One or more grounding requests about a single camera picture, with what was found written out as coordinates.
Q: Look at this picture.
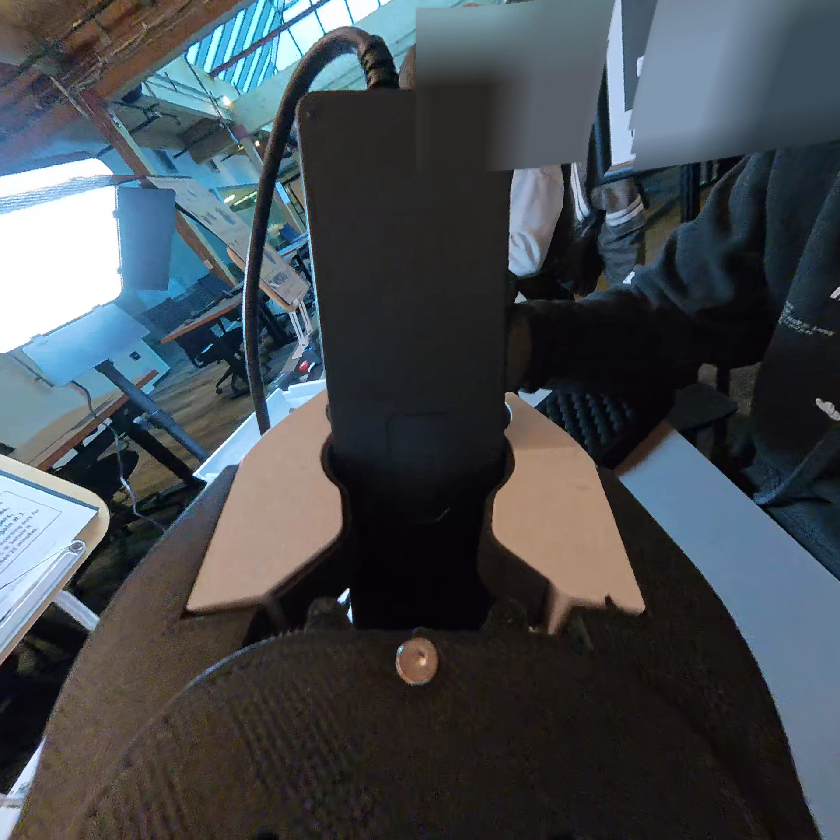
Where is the small wooden instruction board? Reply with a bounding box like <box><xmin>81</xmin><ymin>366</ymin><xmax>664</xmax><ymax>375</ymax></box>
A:
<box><xmin>147</xmin><ymin>174</ymin><xmax>311</xmax><ymax>314</ymax></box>

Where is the clear plastic bin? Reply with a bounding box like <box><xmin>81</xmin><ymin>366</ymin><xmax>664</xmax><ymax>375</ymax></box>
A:
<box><xmin>193</xmin><ymin>381</ymin><xmax>329</xmax><ymax>484</ymax></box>

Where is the black wrist rest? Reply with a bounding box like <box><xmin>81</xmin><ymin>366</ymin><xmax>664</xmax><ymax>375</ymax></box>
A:
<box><xmin>543</xmin><ymin>386</ymin><xmax>739</xmax><ymax>470</ymax></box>

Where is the person's right forearm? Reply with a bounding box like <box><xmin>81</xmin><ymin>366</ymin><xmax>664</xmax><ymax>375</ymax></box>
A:
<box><xmin>515</xmin><ymin>151</ymin><xmax>798</xmax><ymax>395</ymax></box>

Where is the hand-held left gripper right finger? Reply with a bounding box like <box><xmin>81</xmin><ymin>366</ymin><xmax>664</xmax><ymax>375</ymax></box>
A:
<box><xmin>482</xmin><ymin>392</ymin><xmax>647</xmax><ymax>635</ymax></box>

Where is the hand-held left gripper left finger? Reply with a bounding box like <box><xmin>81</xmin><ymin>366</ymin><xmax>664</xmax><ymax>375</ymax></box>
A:
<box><xmin>185</xmin><ymin>392</ymin><xmax>352</xmax><ymax>614</ymax></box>

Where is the softbox light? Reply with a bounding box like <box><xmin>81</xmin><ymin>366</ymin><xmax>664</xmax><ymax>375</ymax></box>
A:
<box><xmin>0</xmin><ymin>157</ymin><xmax>177</xmax><ymax>355</ymax></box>

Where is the black light stand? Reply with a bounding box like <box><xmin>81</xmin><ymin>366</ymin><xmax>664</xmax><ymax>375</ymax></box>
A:
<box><xmin>95</xmin><ymin>360</ymin><xmax>210</xmax><ymax>488</ymax></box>

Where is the person's dark clothing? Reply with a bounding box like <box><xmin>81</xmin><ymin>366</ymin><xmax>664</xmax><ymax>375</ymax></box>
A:
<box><xmin>748</xmin><ymin>151</ymin><xmax>840</xmax><ymax>575</ymax></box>

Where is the grey light panel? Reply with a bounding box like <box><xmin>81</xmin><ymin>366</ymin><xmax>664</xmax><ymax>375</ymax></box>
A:
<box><xmin>23</xmin><ymin>305</ymin><xmax>151</xmax><ymax>388</ymax></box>

